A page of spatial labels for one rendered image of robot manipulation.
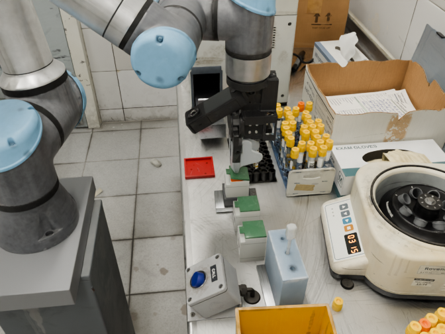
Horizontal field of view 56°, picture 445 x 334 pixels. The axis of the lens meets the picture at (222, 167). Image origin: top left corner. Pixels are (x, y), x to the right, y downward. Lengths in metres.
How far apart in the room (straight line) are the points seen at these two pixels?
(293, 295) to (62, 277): 0.38
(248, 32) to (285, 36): 0.49
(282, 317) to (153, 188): 1.68
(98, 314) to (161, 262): 1.03
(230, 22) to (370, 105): 0.59
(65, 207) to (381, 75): 0.85
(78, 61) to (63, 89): 1.75
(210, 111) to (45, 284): 0.39
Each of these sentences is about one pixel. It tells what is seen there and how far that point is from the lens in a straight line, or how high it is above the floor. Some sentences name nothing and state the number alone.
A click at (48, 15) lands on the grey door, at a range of 2.50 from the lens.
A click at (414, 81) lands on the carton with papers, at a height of 0.98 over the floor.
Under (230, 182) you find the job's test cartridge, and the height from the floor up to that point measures 0.95.
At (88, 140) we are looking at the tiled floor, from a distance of 2.68.
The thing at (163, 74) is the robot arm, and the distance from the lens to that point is 0.54.
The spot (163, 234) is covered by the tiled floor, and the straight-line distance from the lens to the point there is 2.02.
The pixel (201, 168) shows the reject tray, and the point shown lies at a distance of 0.98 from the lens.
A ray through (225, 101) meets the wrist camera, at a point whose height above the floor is 1.13.
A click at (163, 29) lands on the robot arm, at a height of 1.31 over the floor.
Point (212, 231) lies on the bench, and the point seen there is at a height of 0.87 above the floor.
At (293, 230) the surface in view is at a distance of 0.64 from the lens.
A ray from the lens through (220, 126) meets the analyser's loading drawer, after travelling 1.03.
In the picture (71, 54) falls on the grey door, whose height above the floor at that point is 0.49.
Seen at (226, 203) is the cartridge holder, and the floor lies 0.90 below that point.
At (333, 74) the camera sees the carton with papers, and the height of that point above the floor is 0.99.
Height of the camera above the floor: 1.51
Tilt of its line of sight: 40 degrees down
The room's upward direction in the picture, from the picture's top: straight up
